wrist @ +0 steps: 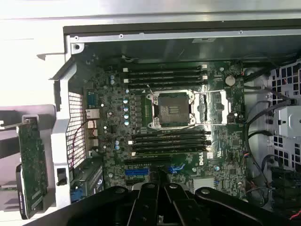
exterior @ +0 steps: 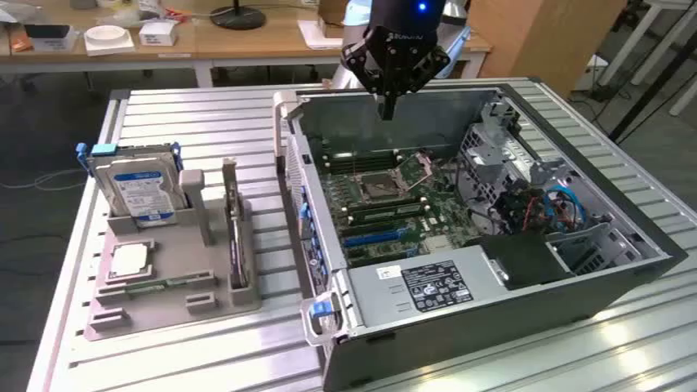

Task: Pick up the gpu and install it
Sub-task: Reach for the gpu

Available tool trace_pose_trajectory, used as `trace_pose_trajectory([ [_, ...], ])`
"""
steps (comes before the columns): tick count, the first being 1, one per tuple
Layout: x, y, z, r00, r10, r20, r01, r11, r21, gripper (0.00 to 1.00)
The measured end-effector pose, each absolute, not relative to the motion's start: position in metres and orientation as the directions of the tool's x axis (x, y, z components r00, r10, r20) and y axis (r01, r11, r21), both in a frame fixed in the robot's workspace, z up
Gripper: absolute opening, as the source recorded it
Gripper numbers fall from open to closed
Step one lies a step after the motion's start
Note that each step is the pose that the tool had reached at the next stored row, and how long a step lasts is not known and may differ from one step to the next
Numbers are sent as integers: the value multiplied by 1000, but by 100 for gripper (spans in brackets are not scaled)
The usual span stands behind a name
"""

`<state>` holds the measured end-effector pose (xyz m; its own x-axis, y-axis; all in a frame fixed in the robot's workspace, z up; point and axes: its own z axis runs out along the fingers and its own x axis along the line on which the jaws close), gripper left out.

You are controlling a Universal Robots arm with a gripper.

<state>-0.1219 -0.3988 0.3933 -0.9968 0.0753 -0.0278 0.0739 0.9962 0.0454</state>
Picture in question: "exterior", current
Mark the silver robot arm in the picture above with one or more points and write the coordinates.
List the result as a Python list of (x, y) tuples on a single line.
[(354, 12)]

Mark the silver CPU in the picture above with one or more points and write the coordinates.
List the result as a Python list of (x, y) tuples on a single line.
[(131, 261)]

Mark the blue case latch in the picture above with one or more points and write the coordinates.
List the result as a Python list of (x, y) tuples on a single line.
[(319, 308)]

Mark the graphics card with metal bracket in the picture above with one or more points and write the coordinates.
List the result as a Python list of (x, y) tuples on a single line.
[(237, 228)]

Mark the orange packet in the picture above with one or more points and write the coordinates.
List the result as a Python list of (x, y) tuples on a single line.
[(19, 43)]

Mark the low metal disk bay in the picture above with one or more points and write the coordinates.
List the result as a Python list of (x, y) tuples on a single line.
[(594, 253)]

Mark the blue expansion slot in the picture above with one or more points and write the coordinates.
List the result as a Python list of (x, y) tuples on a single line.
[(377, 237)]

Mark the brown cardboard box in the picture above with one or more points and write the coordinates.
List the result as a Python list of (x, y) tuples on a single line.
[(333, 12)]

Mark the green motherboard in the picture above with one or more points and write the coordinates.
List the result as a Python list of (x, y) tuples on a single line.
[(437, 196)]

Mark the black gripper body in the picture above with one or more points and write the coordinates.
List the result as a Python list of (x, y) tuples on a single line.
[(403, 24)]

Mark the wooden desk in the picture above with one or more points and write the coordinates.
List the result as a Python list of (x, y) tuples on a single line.
[(246, 45)]

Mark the wooden cabinet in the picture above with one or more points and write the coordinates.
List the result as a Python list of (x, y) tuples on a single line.
[(545, 41)]

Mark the white table frame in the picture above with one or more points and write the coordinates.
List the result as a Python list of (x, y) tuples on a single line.
[(654, 24)]

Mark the black lamp base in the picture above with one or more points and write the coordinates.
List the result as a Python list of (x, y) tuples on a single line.
[(238, 18)]

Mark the grey power supply unit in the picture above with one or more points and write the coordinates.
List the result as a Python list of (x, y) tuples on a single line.
[(393, 290)]

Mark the white paper stack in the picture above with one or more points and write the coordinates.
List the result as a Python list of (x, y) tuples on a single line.
[(322, 36)]

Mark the installed black RAM stick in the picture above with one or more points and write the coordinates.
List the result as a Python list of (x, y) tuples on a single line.
[(387, 217), (385, 208), (359, 157)]

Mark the hard disk with blue bracket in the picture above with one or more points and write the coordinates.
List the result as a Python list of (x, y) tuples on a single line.
[(139, 188)]

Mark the black plastic shroud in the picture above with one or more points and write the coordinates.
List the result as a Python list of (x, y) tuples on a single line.
[(523, 257)]

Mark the green RAM stick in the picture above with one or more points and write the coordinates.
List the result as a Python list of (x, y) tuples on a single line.
[(163, 282)]

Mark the grey parts rack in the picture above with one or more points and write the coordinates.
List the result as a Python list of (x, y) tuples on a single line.
[(181, 261)]

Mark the white floor device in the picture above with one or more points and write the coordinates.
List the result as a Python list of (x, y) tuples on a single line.
[(591, 73)]

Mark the white box with dark lid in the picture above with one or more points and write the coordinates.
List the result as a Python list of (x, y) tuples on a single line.
[(50, 37)]

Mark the metal socket cover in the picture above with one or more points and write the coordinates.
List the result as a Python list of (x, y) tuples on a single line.
[(417, 165)]

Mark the black open PC case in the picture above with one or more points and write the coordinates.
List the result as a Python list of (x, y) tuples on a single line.
[(490, 310)]

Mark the CPU socket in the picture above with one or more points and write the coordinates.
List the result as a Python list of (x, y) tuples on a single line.
[(379, 183)]

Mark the clear plastic bag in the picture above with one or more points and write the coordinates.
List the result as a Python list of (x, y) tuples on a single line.
[(129, 17)]

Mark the small white box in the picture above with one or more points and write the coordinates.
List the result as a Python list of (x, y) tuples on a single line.
[(158, 33)]

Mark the silver chipset heatsink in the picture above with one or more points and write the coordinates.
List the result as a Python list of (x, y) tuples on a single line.
[(439, 243)]

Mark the tall metal disk bay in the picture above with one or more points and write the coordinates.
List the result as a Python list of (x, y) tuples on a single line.
[(490, 151)]

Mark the white round dish on box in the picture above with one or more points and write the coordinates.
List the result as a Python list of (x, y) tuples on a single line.
[(109, 38)]

